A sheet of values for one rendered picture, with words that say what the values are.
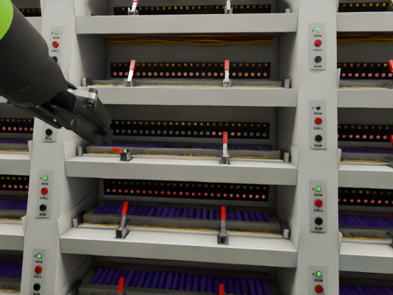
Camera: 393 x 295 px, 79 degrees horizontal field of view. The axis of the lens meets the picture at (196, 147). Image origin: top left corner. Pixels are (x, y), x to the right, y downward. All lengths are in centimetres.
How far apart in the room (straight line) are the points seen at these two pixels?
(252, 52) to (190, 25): 28
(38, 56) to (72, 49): 47
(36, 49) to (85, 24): 49
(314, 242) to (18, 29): 67
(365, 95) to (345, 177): 21
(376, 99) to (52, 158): 85
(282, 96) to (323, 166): 20
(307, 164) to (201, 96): 32
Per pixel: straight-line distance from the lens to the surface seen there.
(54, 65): 36
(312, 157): 65
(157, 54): 92
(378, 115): 98
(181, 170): 61
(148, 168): 63
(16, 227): 86
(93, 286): 83
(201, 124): 78
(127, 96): 68
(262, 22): 73
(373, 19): 82
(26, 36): 31
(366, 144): 92
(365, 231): 80
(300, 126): 65
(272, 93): 65
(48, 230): 76
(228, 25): 72
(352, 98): 72
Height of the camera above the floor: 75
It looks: 4 degrees up
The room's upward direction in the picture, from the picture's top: 2 degrees clockwise
